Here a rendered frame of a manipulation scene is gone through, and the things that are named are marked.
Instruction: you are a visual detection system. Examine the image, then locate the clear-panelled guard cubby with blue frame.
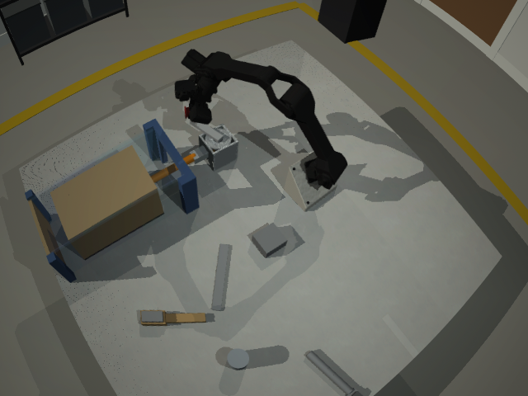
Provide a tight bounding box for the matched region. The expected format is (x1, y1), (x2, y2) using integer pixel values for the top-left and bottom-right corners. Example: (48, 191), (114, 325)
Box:
(25, 121), (194, 283)

